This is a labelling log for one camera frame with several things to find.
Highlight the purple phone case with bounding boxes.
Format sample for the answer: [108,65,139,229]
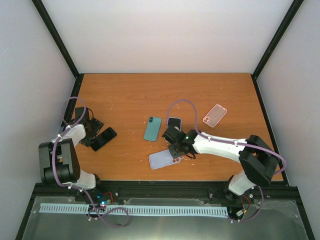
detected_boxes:
[148,149,181,170]

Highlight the black phone face up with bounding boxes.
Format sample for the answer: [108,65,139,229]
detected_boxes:
[90,127,117,152]

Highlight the black screen phone blue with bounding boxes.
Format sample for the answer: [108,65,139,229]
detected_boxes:
[166,117,182,131]

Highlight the teal green phone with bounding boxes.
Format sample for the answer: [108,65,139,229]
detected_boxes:
[143,116,162,142]

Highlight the pink phone case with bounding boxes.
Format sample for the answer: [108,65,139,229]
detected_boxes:
[202,104,228,128]

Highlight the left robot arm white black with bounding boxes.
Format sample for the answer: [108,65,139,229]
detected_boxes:
[38,107,104,202]

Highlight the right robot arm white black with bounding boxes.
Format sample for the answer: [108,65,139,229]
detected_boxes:
[162,126,279,201]

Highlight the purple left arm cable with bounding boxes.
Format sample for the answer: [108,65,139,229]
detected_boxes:
[51,96,130,228]

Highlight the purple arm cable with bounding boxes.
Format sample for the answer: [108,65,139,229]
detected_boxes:
[165,98,288,223]
[51,96,130,228]

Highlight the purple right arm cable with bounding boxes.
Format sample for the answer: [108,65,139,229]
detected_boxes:
[165,98,288,223]

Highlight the left electronics board red wires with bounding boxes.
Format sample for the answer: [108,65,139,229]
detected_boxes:
[96,191,115,207]

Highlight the light blue cable duct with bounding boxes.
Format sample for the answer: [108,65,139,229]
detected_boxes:
[38,203,228,218]

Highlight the right connector orange wires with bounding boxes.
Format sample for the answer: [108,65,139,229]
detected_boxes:
[234,193,254,218]

